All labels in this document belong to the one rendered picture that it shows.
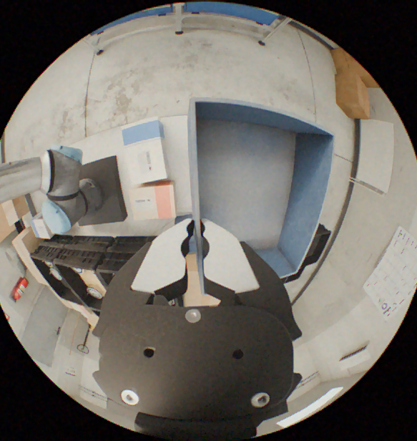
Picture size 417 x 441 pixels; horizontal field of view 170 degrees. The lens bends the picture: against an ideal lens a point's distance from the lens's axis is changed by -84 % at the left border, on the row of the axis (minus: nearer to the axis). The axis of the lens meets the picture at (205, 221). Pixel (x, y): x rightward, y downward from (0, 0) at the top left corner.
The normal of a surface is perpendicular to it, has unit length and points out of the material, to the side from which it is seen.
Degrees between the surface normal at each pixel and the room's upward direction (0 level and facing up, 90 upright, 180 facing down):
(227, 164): 1
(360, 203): 90
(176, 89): 0
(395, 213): 90
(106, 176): 4
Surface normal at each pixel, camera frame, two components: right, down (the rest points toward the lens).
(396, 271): -0.99, 0.07
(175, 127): 0.12, 0.48
